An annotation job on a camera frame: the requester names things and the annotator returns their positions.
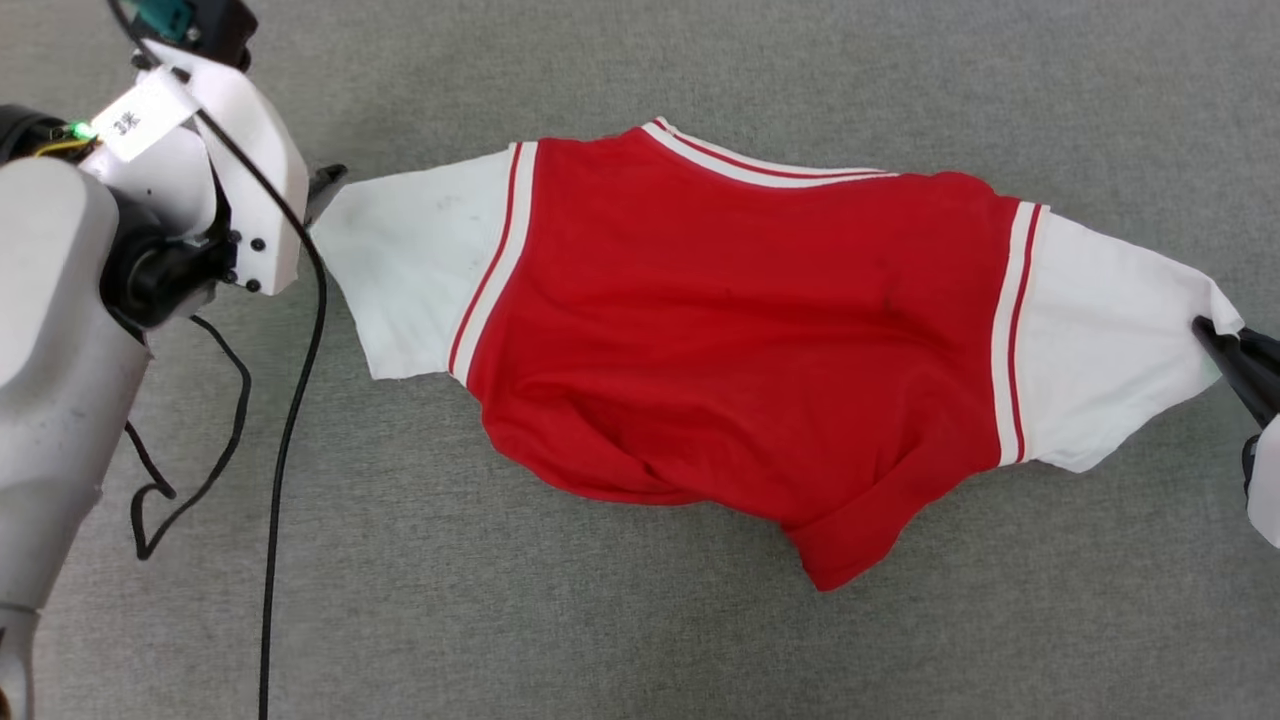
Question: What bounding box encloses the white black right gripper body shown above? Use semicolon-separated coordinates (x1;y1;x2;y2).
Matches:
1242;414;1280;550

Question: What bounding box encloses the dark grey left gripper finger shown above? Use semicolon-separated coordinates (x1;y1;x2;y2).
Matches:
305;164;349;227

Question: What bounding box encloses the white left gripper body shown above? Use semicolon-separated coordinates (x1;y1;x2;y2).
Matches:
88;40;312;297

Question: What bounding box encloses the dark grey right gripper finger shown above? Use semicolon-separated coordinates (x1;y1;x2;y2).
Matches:
1238;332;1280;399
1192;316;1280;431

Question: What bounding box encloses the red and white t-shirt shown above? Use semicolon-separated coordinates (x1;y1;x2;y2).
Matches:
308;117;1246;593

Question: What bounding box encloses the white paper label tag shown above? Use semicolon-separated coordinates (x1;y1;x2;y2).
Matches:
90;65;202;162

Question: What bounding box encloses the thin looped black cable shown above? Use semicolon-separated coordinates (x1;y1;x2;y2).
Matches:
124;314;252;561

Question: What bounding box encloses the thick black cable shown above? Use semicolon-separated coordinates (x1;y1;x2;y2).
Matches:
105;0;329;720

